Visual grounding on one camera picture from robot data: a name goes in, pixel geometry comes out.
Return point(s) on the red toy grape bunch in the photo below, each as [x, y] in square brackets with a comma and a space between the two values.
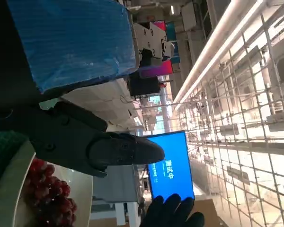
[52, 196]

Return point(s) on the white desk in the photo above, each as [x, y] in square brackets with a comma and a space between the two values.
[118, 186]

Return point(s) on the green cutting mat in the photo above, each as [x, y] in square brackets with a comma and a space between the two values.
[2, 144]

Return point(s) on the red purple screen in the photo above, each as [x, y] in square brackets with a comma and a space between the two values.
[163, 68]

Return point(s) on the white square plate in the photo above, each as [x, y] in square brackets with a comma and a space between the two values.
[11, 189]

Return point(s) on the blue screen monitor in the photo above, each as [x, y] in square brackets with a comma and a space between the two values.
[172, 170]

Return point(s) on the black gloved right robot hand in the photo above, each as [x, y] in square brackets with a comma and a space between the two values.
[170, 215]

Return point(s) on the ceiling light strip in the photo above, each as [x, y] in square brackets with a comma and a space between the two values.
[215, 47]

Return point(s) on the black box device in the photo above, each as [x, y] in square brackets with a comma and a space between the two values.
[144, 84]

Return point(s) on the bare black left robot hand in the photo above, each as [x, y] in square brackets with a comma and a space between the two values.
[61, 42]

